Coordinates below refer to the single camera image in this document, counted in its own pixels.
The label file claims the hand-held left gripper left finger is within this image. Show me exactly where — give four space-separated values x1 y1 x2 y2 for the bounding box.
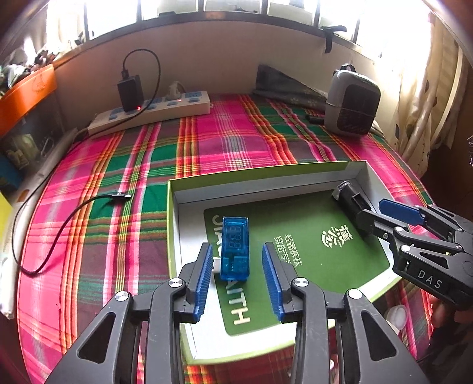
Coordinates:
55 242 218 384

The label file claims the black USB cable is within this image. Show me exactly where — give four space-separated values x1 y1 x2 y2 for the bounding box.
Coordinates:
11 49 162 274

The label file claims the black grey electric shaver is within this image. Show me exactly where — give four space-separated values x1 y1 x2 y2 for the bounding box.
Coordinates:
332 180 374 237

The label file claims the pink green plaid blanket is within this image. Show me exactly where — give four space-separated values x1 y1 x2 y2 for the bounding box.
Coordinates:
17 92 433 384

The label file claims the pile of small clutter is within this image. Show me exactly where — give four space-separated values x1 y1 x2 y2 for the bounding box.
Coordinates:
0 33 56 85

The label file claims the window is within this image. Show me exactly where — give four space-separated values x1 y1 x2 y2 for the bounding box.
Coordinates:
44 0 433 56

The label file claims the white power strip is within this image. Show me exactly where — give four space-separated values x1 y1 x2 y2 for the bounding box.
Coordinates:
88 90 212 139

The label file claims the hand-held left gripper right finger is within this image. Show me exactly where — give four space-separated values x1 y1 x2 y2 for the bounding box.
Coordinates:
262 242 422 384

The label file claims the white round jar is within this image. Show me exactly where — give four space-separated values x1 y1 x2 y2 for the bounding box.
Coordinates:
384 306 407 331

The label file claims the green cardboard box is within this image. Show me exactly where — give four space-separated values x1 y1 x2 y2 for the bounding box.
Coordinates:
167 160 403 364

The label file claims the blue box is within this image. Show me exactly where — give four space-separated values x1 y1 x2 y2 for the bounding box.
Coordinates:
0 155 23 191

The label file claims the blue USB tester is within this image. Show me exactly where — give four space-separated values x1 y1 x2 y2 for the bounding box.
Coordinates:
214 215 252 282

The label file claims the orange plastic bin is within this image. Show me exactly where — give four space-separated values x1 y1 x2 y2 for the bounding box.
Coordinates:
0 63 58 137

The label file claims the black power adapter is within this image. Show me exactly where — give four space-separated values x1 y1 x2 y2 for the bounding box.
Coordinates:
117 75 145 112

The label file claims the dark folded cloth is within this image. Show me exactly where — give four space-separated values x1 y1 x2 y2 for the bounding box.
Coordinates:
253 64 329 109

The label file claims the cream patterned curtain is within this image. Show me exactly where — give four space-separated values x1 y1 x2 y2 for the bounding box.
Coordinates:
380 18 473 178

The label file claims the person's right hand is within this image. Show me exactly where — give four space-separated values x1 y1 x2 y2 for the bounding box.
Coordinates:
431 300 473 330

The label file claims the yellow green box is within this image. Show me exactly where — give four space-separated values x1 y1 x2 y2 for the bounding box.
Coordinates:
0 192 13 259

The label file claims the black window strap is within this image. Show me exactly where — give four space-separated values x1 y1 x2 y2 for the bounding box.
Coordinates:
320 25 348 55

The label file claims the grey space heater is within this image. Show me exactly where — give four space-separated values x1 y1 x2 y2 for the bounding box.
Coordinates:
324 64 381 137

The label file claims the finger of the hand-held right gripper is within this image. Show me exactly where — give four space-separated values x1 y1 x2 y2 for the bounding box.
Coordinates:
355 209 462 256
379 198 473 244

